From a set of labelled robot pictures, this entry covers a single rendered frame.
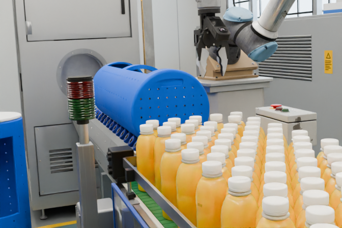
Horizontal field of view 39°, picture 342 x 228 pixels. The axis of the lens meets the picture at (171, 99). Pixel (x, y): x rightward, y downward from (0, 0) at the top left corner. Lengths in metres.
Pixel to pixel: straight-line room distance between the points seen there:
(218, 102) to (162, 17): 5.20
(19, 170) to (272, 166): 1.47
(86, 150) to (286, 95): 2.59
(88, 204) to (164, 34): 6.08
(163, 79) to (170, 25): 5.58
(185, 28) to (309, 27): 4.12
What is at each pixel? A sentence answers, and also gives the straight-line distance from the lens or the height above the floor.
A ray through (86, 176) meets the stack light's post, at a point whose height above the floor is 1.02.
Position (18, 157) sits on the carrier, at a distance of 2.22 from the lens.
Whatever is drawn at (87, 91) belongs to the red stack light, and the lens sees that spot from 1.14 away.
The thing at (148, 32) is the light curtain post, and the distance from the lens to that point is 3.11.
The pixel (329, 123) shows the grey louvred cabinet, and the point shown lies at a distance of 3.29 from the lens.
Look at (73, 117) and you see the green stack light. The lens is 1.15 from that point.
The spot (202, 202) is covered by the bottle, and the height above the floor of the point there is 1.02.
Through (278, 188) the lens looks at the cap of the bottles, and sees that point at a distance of 0.81.
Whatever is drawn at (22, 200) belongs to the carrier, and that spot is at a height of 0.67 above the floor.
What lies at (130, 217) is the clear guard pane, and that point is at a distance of 1.19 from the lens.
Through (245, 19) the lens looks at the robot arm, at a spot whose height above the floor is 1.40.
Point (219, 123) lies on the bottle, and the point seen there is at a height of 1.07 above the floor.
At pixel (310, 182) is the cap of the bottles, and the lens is 0.85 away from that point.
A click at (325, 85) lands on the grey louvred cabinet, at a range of 3.27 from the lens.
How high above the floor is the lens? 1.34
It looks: 7 degrees down
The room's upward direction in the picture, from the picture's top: 3 degrees counter-clockwise
